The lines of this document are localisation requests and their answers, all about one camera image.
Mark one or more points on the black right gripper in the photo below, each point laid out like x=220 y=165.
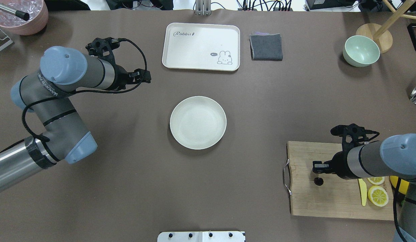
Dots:
x=340 y=166

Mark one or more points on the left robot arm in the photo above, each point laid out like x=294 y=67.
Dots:
x=46 y=93

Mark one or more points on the metal scoop in bowl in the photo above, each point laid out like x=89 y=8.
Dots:
x=20 y=14

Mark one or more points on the lemon slice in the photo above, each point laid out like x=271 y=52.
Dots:
x=378 y=196
x=376 y=180

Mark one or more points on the lemon slice lower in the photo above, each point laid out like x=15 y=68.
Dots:
x=376 y=180

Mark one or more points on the beige round plate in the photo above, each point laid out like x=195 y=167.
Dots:
x=198 y=122

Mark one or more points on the wooden cutting board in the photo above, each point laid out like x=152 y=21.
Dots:
x=337 y=198

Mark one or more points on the yellow lemon upper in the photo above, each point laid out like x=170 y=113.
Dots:
x=403 y=188

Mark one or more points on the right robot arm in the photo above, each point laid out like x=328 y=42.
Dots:
x=394 y=156

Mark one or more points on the lemon slice upper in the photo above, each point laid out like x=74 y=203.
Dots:
x=378 y=196

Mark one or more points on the pink bowl with ice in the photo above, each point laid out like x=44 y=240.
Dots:
x=38 y=17

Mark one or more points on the mint green bowl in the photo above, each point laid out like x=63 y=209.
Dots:
x=360 y=51

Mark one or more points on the yellow plastic knife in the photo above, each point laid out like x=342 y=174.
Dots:
x=363 y=191

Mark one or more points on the wooden cup stand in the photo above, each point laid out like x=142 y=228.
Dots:
x=379 y=33

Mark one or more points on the white rabbit tray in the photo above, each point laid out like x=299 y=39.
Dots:
x=201 y=47

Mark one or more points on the dark red cherry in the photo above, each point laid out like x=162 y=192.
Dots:
x=318 y=181

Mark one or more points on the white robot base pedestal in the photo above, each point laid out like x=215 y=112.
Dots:
x=202 y=236

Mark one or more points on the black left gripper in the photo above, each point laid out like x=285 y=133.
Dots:
x=121 y=78

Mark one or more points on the grey folded cloth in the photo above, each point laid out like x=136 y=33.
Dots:
x=266 y=47

